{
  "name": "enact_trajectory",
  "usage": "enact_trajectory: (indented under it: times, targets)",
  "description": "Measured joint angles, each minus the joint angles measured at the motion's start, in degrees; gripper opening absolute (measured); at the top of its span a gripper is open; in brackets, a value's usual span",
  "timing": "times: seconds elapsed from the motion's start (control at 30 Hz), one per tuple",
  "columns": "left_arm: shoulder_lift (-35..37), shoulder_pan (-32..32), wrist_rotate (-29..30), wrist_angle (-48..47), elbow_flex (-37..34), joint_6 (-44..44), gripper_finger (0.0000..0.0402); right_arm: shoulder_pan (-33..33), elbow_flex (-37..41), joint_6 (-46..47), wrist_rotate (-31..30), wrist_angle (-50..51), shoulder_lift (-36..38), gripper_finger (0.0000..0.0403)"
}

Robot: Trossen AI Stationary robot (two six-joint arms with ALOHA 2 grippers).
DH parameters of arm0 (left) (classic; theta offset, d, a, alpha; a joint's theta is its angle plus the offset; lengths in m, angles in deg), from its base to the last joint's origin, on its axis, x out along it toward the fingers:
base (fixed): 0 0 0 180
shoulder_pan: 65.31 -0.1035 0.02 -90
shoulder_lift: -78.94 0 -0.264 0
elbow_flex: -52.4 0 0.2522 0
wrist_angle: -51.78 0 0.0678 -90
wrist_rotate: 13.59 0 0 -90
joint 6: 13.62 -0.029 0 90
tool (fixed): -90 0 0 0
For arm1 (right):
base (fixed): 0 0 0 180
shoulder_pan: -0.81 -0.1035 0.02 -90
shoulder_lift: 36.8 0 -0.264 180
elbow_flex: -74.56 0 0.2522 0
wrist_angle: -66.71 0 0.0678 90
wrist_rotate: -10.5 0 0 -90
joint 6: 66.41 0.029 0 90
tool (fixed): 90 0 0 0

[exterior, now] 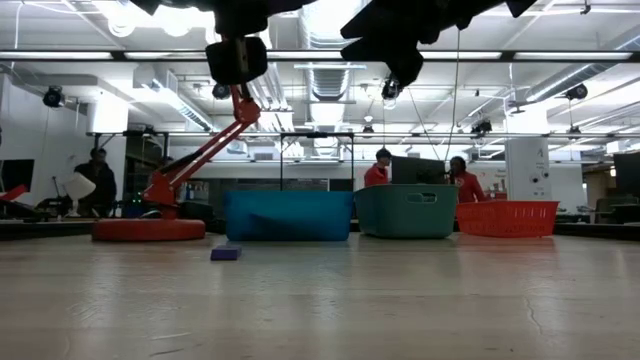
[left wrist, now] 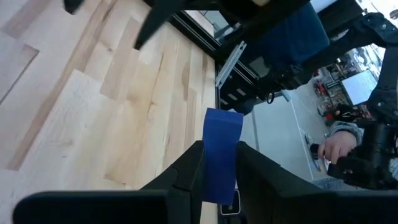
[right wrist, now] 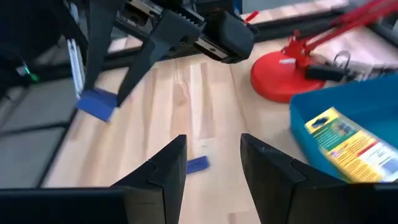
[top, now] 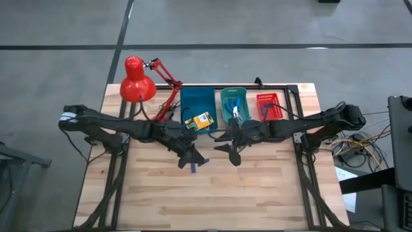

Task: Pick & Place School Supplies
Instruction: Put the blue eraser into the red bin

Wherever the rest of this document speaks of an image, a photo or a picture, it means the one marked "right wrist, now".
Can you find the blue plastic bin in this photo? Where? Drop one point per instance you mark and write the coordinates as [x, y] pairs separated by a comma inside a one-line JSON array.
[[357, 96]]

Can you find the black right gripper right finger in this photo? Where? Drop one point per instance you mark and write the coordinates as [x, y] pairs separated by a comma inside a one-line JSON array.
[[295, 202]]

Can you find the red desk lamp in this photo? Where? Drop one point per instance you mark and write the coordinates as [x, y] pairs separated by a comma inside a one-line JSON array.
[[280, 81]]

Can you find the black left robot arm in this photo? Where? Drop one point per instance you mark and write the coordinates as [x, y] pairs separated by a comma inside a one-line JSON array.
[[31, 25]]

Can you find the blue rectangular eraser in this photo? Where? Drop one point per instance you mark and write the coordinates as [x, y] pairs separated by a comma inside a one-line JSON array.
[[198, 165], [98, 104]]

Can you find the aluminium frame post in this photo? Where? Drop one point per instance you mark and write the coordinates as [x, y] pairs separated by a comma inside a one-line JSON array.
[[76, 68]]

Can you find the yellow green crayon box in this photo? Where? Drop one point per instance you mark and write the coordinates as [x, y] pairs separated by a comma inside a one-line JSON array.
[[351, 146]]

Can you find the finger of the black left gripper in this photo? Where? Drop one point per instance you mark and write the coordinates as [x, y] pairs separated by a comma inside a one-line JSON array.
[[99, 37], [168, 31]]

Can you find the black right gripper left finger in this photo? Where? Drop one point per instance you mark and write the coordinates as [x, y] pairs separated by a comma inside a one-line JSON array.
[[140, 202]]

